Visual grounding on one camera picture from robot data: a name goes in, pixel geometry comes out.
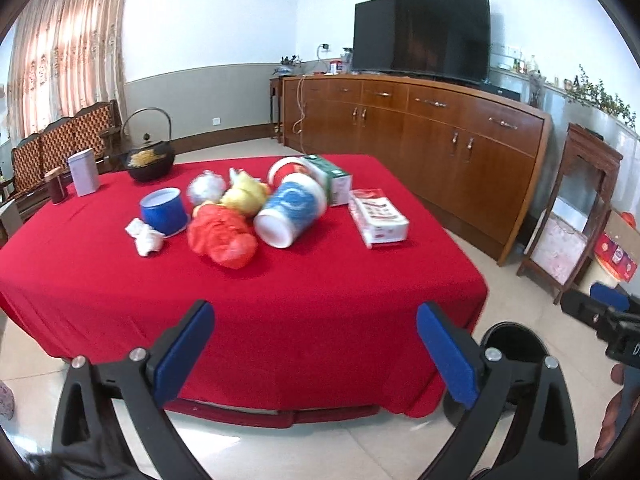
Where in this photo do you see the red plastic bag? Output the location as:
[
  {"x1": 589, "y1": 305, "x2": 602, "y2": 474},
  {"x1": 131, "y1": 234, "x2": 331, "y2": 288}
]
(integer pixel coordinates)
[{"x1": 187, "y1": 203, "x2": 259, "y2": 269}]

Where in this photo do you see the blue and white noodle bowl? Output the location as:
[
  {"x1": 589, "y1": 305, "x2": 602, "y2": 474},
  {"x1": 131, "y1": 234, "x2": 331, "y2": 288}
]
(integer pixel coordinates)
[{"x1": 253, "y1": 175, "x2": 329, "y2": 249}]

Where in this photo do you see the black iron teapot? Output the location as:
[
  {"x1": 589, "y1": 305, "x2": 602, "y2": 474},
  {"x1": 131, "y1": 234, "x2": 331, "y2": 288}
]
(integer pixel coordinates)
[{"x1": 121, "y1": 107, "x2": 177, "y2": 183}]

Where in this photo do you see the yellow plastic bag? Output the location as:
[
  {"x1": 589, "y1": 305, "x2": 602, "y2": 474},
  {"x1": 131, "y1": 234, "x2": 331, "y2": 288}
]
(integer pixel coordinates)
[{"x1": 220, "y1": 167, "x2": 273, "y2": 217}]

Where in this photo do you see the blue paper cup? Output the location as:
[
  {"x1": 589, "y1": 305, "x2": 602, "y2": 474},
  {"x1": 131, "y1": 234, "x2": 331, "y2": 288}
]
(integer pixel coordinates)
[{"x1": 139, "y1": 187, "x2": 190, "y2": 237}]

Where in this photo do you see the black television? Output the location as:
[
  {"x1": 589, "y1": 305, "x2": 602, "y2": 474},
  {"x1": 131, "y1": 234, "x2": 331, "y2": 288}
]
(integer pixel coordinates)
[{"x1": 351, "y1": 0, "x2": 491, "y2": 86}]

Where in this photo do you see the person's right hand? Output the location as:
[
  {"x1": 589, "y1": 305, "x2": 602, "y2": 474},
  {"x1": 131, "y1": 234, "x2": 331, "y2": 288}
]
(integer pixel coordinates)
[{"x1": 594, "y1": 363, "x2": 640, "y2": 461}]

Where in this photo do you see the red and white paper pack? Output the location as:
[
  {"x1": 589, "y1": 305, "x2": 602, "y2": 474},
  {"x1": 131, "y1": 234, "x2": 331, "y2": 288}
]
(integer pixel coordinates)
[{"x1": 348, "y1": 188, "x2": 410, "y2": 250}]

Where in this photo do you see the crumpled silver plastic bag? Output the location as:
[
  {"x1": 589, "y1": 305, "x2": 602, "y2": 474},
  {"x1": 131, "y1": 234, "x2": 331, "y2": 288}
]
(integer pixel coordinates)
[{"x1": 186, "y1": 171, "x2": 227, "y2": 207}]

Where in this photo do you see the red and white bowl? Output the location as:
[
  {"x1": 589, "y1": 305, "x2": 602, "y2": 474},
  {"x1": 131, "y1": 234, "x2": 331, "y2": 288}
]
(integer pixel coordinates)
[{"x1": 267, "y1": 156, "x2": 315, "y2": 188}]

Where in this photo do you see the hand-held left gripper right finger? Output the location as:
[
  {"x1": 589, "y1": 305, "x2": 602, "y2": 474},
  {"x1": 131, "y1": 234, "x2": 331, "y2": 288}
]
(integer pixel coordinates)
[{"x1": 416, "y1": 302, "x2": 581, "y2": 480}]

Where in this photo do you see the brown jar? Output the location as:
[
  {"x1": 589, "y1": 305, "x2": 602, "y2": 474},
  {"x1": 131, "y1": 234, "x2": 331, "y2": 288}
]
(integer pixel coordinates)
[{"x1": 44, "y1": 166, "x2": 68, "y2": 206}]

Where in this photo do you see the beige patterned curtain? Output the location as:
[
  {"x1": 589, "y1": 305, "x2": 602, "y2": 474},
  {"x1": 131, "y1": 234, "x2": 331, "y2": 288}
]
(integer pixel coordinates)
[{"x1": 5, "y1": 0, "x2": 133, "y2": 141}]

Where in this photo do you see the white tin box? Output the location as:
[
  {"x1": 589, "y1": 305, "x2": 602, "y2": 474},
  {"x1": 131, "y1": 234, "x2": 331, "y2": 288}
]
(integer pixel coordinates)
[{"x1": 67, "y1": 149, "x2": 100, "y2": 197}]

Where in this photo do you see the wooden sideboard cabinet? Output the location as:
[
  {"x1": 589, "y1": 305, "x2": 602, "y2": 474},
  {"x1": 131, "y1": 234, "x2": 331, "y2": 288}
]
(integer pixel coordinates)
[{"x1": 280, "y1": 74, "x2": 553, "y2": 267}]

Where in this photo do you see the green leafy plant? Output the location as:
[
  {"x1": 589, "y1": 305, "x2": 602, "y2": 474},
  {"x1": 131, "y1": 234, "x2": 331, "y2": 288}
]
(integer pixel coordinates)
[{"x1": 570, "y1": 65, "x2": 638, "y2": 128}]

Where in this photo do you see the potted plant bowl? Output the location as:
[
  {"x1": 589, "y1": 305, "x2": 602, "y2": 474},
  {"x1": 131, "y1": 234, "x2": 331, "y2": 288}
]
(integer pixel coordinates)
[{"x1": 272, "y1": 55, "x2": 303, "y2": 78}]

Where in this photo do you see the black soundbar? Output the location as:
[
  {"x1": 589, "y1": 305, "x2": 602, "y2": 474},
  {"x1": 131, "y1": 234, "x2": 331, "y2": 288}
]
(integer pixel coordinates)
[{"x1": 487, "y1": 82, "x2": 521, "y2": 101}]

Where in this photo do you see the black trash bin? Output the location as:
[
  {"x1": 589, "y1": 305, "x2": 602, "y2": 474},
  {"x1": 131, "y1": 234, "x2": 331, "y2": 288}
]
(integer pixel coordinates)
[{"x1": 435, "y1": 324, "x2": 557, "y2": 428}]

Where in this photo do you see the pink floral cushion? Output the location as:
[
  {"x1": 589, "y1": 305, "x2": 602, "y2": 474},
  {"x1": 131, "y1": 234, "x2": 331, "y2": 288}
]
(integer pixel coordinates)
[{"x1": 530, "y1": 212, "x2": 588, "y2": 286}]

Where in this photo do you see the crumpled white tissue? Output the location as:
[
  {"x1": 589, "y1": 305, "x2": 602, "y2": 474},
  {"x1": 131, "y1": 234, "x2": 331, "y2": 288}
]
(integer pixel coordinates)
[{"x1": 125, "y1": 217, "x2": 165, "y2": 258}]

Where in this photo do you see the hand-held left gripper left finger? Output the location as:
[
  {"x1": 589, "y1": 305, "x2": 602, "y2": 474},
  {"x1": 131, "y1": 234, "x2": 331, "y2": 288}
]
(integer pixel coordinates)
[{"x1": 51, "y1": 300, "x2": 216, "y2": 480}]

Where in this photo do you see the red tablecloth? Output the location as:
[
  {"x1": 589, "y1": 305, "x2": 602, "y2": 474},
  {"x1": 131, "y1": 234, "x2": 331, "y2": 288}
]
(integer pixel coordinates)
[{"x1": 0, "y1": 154, "x2": 490, "y2": 428}]

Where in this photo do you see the tall wooden stand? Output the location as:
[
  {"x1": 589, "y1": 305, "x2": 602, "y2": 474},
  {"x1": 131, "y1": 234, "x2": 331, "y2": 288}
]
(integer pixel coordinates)
[{"x1": 516, "y1": 122, "x2": 624, "y2": 306}]

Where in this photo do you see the white cable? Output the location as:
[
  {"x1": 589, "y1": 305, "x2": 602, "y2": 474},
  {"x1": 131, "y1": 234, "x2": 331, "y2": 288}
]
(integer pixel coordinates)
[{"x1": 292, "y1": 76, "x2": 307, "y2": 133}]

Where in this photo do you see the printed cardboard box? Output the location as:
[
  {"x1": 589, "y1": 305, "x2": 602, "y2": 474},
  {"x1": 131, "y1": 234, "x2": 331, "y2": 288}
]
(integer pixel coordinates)
[{"x1": 594, "y1": 210, "x2": 640, "y2": 283}]

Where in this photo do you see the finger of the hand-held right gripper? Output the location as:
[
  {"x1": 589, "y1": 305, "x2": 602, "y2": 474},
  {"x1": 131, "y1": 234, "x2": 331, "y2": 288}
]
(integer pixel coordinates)
[
  {"x1": 590, "y1": 282, "x2": 640, "y2": 313},
  {"x1": 560, "y1": 290, "x2": 620, "y2": 333}
]

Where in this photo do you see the wooden bench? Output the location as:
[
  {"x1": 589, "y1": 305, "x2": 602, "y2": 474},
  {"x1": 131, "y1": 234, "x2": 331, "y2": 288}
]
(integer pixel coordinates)
[{"x1": 0, "y1": 100, "x2": 123, "y2": 211}]

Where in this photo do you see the green carton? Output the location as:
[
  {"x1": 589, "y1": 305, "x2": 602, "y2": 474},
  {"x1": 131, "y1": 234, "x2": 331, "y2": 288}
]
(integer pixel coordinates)
[{"x1": 300, "y1": 154, "x2": 353, "y2": 207}]

